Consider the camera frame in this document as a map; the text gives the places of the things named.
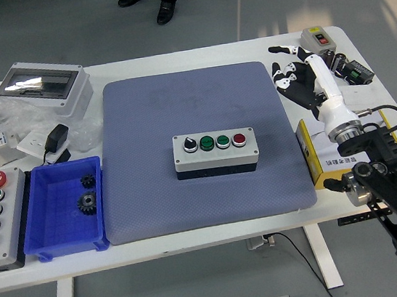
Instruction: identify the person's left leg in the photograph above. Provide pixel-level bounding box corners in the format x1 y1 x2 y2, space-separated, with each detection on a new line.
153 0 183 26

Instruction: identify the white wall switch panel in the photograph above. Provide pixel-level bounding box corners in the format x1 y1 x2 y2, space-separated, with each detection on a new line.
339 81 379 115

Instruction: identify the blue plastic bin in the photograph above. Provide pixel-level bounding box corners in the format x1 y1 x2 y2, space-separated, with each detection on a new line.
13 155 113 265

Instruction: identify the black green terminal module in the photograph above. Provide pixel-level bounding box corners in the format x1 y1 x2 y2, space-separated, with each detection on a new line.
340 57 377 88

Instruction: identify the black table control panel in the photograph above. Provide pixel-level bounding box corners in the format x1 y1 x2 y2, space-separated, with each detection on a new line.
337 210 372 227

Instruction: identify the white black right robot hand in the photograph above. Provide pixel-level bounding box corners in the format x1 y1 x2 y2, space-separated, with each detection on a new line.
267 36 362 142

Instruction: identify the black floor cable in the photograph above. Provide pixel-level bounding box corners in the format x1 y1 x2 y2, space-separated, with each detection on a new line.
266 225 340 297

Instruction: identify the silver metal bracket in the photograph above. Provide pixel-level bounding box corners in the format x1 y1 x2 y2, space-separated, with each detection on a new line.
0 141 30 170

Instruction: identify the grey two-button switch box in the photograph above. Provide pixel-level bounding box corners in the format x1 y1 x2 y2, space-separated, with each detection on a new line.
298 24 340 66

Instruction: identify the grey under-table control box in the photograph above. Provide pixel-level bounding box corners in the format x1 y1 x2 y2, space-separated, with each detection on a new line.
245 233 278 252

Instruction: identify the clear plastic bag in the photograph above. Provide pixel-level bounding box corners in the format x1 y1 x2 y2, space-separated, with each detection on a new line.
0 84 108 164

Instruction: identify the grey five-button control box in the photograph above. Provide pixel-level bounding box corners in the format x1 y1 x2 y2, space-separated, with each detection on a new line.
0 165 39 274

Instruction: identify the grey-blue textured mat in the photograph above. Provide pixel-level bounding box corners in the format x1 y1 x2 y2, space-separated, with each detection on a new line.
86 54 321 247

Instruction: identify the small black bevel gear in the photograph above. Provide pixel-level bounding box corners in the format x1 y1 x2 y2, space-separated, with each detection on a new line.
78 172 97 190

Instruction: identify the black power adapter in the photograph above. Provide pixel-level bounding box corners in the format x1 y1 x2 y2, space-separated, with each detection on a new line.
37 123 74 166

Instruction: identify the black cylindrical capacitor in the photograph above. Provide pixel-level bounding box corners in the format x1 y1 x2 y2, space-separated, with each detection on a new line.
329 51 351 79
321 48 338 71

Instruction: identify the white wall socket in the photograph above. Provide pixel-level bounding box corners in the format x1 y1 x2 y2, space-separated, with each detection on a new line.
14 125 73 168

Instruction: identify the grey enclosure with clear lid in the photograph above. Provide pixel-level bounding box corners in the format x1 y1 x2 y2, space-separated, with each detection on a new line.
0 52 97 127

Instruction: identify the grey four-button control box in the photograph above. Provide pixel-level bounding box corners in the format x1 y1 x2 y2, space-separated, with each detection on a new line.
171 125 261 182

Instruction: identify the large black bevel gear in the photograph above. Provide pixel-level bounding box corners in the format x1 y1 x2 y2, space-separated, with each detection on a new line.
75 190 100 219

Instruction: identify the yellow white cardboard box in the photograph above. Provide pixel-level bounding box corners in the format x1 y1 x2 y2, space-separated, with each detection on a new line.
294 106 397 192

